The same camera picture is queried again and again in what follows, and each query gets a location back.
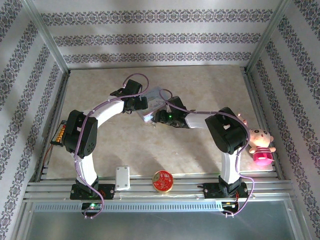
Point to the round red gold tin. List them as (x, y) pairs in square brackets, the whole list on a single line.
[(163, 182)]

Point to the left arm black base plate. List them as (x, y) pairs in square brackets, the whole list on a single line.
[(107, 191)]

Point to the black device with red display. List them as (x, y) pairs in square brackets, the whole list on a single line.
[(58, 136)]

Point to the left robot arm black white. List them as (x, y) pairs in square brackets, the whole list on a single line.
[(107, 111)]

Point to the grey metal sheet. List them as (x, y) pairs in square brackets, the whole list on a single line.
[(160, 226)]

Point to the aluminium side rail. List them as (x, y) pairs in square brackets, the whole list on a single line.
[(53, 105), (262, 120)]

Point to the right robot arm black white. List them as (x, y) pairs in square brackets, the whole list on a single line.
[(225, 127)]

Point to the aluminium frame post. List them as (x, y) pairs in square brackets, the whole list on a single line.
[(45, 32), (267, 32)]

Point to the white rectangular plate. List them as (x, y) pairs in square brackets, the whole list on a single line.
[(122, 178)]

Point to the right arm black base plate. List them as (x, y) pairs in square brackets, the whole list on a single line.
[(212, 191)]

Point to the small controller circuit board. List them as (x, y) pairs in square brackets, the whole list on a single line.
[(92, 206), (230, 205)]

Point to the aluminium rail bed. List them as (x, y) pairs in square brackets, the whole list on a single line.
[(175, 183)]

